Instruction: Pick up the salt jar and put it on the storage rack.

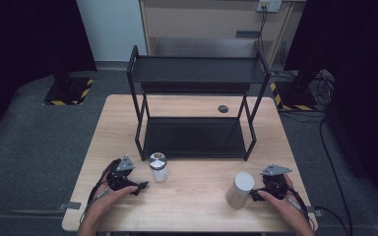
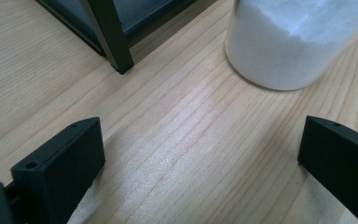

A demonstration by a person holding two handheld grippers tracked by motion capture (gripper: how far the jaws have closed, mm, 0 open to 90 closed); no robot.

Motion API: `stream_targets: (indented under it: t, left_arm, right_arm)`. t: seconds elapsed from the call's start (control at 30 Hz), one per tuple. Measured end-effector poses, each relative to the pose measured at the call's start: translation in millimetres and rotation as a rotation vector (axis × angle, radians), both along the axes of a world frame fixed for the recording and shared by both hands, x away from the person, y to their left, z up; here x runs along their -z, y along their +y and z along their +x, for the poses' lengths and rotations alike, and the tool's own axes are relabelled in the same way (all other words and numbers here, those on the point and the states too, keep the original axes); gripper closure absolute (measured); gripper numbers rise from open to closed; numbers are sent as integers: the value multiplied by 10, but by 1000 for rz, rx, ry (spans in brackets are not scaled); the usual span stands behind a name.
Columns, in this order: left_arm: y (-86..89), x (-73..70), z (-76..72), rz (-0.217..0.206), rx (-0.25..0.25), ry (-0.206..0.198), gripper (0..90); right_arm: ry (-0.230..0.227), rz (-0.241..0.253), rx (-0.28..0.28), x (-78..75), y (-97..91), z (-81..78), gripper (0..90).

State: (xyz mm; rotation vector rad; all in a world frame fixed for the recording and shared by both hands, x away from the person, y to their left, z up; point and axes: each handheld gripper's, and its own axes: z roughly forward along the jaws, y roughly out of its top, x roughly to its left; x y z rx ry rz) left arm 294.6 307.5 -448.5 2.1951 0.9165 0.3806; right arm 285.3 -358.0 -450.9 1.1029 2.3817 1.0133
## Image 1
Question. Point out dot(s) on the white wall power outlet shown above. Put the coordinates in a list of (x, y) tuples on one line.
[(269, 5)]

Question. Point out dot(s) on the black round table grommet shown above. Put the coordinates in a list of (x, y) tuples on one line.
[(223, 108)]

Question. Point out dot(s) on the grey metal table bracket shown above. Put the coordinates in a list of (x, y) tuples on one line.
[(315, 211), (69, 205)]

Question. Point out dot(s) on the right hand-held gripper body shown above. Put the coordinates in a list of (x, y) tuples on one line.
[(275, 183)]

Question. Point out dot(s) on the light wooden cabinet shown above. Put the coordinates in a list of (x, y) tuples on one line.
[(203, 23)]

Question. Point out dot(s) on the person's right hand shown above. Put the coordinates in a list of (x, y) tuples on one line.
[(287, 205)]

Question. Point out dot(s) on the small jar with silver lid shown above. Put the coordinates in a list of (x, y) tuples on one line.
[(159, 168)]

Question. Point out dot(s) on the black two-tier metal shelf rack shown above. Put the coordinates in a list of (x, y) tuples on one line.
[(197, 70)]

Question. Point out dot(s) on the tall jar with white lid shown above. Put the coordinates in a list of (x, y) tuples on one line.
[(241, 190)]

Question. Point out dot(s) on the person's left hand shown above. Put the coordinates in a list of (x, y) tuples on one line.
[(106, 198)]

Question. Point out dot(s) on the black curtain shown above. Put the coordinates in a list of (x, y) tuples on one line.
[(364, 82)]

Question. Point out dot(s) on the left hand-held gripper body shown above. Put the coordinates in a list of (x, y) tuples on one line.
[(119, 177)]

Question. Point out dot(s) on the black stand with striped base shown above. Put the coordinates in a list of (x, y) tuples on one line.
[(295, 95), (69, 91)]

